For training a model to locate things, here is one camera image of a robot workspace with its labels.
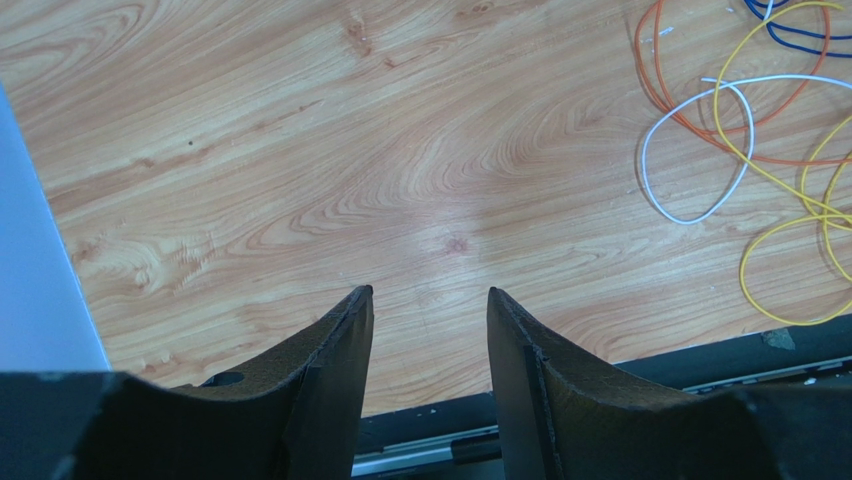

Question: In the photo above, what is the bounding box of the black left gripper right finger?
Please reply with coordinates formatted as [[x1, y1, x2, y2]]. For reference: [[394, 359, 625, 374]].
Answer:
[[487, 288, 851, 479]]

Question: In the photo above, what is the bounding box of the orange cable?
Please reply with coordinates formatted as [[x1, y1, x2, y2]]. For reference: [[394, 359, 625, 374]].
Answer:
[[633, 0, 852, 167]]

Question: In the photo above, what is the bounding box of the dark blue cable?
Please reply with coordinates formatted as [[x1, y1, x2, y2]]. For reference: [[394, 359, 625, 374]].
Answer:
[[742, 0, 852, 59]]

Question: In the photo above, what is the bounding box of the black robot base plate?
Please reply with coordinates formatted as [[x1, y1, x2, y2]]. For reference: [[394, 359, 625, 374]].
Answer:
[[349, 312, 852, 480]]

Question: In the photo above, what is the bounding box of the yellow cable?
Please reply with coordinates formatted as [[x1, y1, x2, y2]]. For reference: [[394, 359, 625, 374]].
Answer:
[[712, 1, 852, 327]]

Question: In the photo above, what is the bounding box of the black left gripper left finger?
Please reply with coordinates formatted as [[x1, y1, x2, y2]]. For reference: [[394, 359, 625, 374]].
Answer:
[[1, 285, 374, 479]]

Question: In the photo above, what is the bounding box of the white cable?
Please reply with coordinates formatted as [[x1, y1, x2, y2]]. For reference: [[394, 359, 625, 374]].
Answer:
[[640, 0, 852, 226]]

